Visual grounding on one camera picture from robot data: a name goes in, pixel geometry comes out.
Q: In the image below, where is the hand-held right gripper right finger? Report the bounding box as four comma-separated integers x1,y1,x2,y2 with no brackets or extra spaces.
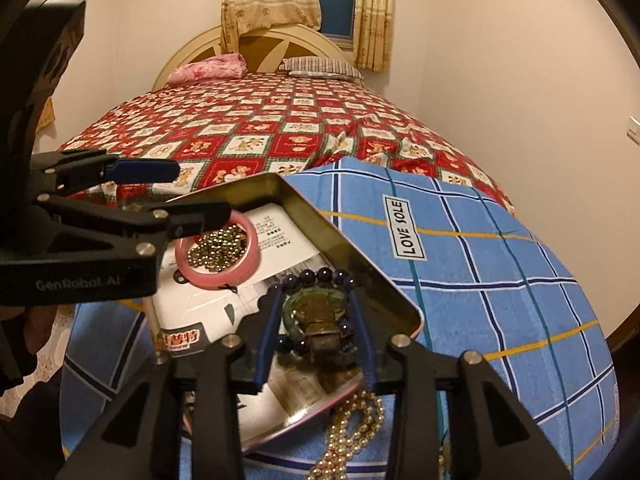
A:
347,289,572,480

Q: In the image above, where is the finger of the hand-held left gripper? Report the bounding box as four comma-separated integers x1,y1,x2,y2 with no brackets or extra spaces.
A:
34,195,234,262
29,151,182,197

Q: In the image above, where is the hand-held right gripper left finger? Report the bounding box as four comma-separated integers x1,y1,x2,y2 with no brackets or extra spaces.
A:
52,289,286,480

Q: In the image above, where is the green jade bangle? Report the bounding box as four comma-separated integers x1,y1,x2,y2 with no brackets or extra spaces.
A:
281,287,357,357

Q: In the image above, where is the brown metal ornament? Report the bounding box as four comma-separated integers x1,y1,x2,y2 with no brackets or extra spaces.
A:
299,297,352,362

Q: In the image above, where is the small gold bead necklace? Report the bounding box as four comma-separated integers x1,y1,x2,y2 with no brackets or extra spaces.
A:
185,224,249,272

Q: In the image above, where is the rectangular pink tin box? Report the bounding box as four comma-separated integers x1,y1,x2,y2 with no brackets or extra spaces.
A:
144,172,426,457

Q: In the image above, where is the pink bangle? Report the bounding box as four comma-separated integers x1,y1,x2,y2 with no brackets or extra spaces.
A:
175,209,261,289

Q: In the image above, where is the dark blue bead bracelet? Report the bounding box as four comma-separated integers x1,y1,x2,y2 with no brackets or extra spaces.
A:
258,268,359,357

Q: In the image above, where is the person's left forearm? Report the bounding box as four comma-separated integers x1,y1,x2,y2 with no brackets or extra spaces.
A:
0,305,67,480

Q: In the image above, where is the printed paper leaflet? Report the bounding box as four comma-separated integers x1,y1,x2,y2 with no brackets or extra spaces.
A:
151,202,362,417

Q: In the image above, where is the pink folded blanket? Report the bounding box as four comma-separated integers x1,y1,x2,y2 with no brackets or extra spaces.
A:
164,52,249,85

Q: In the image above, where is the red patterned bedspread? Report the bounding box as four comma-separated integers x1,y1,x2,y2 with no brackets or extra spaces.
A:
55,71,516,216

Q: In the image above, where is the cream wooden headboard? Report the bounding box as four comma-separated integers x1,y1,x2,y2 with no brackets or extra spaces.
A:
152,24,357,92

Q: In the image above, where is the blue checked cloth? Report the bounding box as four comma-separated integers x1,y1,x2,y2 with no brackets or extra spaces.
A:
59,157,621,480

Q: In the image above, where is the striped pillow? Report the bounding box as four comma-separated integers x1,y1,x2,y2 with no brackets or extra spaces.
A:
278,56,366,81

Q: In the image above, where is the window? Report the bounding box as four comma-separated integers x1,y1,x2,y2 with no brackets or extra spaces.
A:
310,0,360,51

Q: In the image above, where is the narrow beige curtain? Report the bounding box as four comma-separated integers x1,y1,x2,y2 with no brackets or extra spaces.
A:
352,0,394,72

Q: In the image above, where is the pearl bead necklace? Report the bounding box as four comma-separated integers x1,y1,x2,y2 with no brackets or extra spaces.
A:
306,390,386,480

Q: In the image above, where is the brown wooden door frame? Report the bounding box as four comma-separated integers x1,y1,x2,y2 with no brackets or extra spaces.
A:
602,305,640,361

